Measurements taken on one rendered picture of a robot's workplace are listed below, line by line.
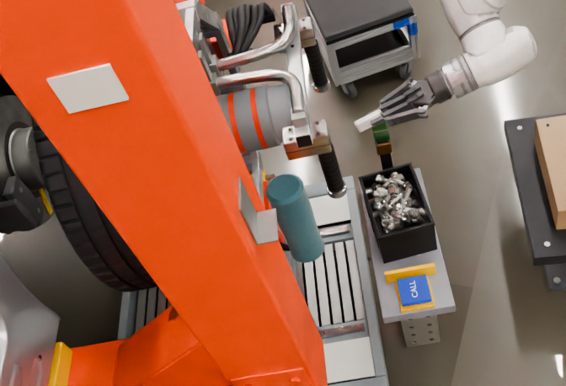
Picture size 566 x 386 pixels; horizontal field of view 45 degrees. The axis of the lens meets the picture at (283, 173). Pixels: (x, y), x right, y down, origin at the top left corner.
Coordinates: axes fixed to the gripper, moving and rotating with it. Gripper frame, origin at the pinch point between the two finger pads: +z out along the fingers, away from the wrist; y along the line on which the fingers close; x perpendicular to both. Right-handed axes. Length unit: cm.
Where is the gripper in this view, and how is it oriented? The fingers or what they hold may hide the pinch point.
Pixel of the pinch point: (369, 120)
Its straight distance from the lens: 167.3
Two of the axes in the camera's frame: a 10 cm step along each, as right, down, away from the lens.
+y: 1.4, 7.3, -6.7
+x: 4.9, 5.4, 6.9
